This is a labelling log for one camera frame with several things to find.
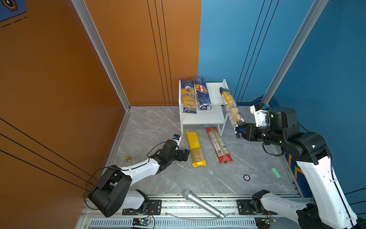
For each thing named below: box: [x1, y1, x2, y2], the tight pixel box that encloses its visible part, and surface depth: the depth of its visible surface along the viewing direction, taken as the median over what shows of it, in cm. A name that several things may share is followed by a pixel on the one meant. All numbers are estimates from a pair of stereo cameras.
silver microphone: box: [182, 188, 225, 220], surface depth 75 cm
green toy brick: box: [271, 167, 282, 179], surface depth 86 cm
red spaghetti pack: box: [205, 126, 234, 165], surface depth 95 cm
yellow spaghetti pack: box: [185, 131, 207, 168], surface depth 93 cm
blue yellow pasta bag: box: [180, 78, 198, 114], surface depth 78 cm
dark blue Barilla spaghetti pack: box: [193, 76, 212, 111], surface depth 78 cm
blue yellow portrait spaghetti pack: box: [219, 86, 246, 139], surface depth 65 cm
